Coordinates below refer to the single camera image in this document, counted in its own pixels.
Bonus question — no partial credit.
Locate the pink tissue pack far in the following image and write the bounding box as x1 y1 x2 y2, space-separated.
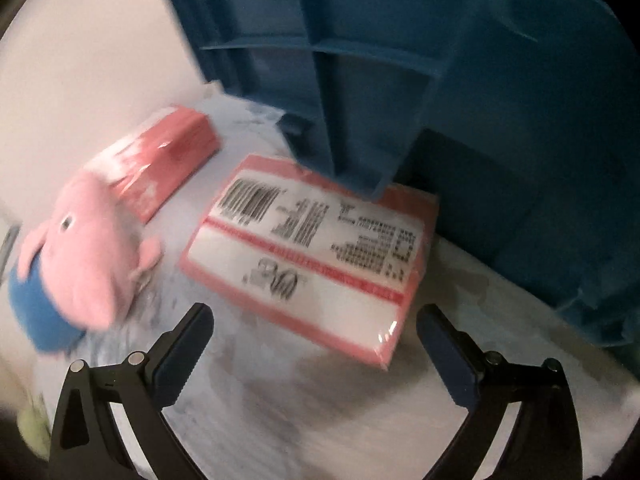
86 105 222 223

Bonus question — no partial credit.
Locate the pink white tissue pack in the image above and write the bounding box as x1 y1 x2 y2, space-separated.
180 154 439 370

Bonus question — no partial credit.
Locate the blue plastic storage crate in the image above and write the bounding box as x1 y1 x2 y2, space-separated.
170 0 639 347

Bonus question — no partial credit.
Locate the pink Peppa pig plush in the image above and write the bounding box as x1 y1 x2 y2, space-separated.
9 171 163 354

